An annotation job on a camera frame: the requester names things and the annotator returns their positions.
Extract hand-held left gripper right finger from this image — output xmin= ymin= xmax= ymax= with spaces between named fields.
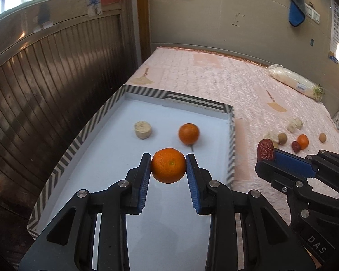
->
xmin=186 ymin=154 xmax=314 ymax=271

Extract blue hanging cloth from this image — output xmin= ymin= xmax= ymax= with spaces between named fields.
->
xmin=288 ymin=0 xmax=306 ymax=27

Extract pink quilted mattress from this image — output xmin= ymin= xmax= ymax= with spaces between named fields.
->
xmin=126 ymin=47 xmax=339 ymax=232

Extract wooden door frame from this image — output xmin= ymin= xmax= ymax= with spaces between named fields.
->
xmin=137 ymin=0 xmax=151 ymax=63

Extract striped rim white tray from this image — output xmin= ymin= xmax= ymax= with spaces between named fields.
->
xmin=27 ymin=84 xmax=235 ymax=240

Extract white wall switches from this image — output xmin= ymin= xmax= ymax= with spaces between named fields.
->
xmin=304 ymin=3 xmax=320 ymax=24

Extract large red date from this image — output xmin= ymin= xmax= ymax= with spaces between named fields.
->
xmin=257 ymin=139 xmax=275 ymax=161

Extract small orange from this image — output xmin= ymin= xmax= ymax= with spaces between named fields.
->
xmin=297 ymin=134 xmax=310 ymax=150

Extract wall calendar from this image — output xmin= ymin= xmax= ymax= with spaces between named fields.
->
xmin=329 ymin=0 xmax=339 ymax=64

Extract orange with stem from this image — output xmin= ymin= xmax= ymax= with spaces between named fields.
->
xmin=178 ymin=123 xmax=200 ymax=145

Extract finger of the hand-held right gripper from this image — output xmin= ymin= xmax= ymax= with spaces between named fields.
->
xmin=274 ymin=149 xmax=339 ymax=193
xmin=255 ymin=160 xmax=339 ymax=213

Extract brown metal shutter door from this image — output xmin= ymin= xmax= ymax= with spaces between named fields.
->
xmin=0 ymin=8 xmax=139 ymax=204

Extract large orange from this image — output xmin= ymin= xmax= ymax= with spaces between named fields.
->
xmin=151 ymin=147 xmax=186 ymax=184

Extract blue figure sticker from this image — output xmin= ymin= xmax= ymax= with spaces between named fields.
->
xmin=86 ymin=0 xmax=103 ymax=16

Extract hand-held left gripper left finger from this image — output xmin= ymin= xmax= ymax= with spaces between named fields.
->
xmin=18 ymin=152 xmax=151 ymax=271

